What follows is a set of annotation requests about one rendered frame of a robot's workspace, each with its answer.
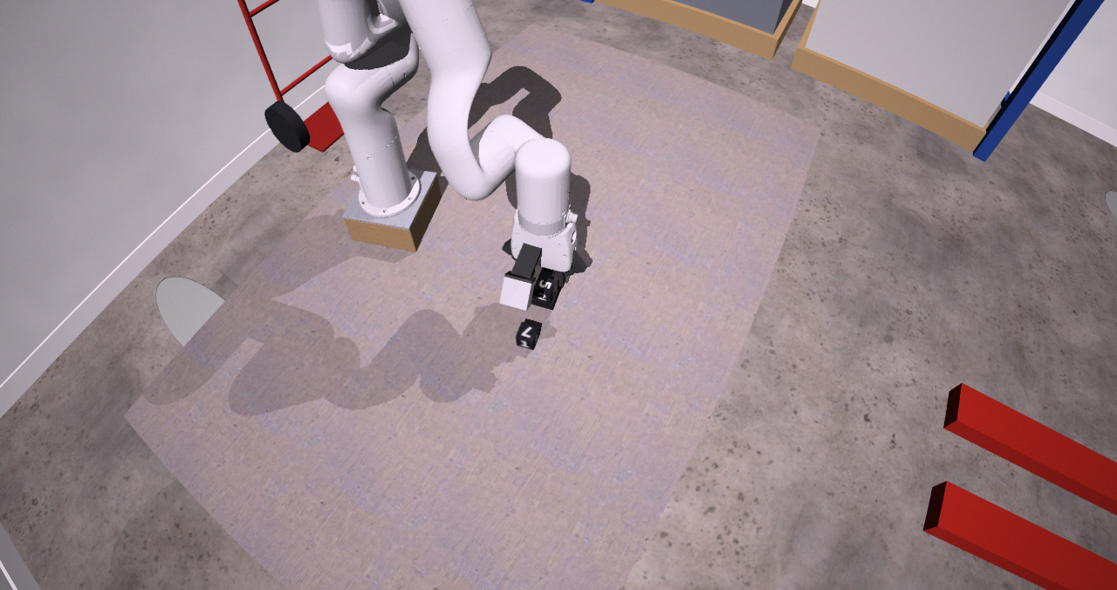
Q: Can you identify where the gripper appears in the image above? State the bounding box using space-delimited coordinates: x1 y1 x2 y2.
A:
502 212 588 293

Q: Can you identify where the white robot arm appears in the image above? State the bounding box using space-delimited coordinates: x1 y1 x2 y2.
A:
317 0 579 310

